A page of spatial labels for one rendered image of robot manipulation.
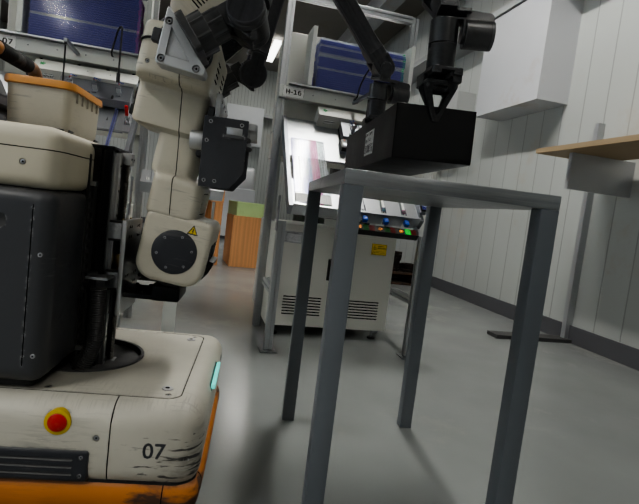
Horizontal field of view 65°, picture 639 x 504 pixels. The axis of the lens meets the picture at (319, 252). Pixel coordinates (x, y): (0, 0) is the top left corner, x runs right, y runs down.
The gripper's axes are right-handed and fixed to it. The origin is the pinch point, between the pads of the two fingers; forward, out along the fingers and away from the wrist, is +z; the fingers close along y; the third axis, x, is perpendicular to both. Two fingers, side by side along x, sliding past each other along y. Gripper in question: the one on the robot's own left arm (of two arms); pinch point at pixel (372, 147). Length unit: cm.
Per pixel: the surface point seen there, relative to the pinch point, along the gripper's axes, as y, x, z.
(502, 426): -62, -21, 63
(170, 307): 78, 71, 74
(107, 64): 116, 116, -41
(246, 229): 379, 45, 54
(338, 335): -64, 17, 45
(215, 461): -27, 40, 92
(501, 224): 266, -183, 23
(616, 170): 131, -184, -18
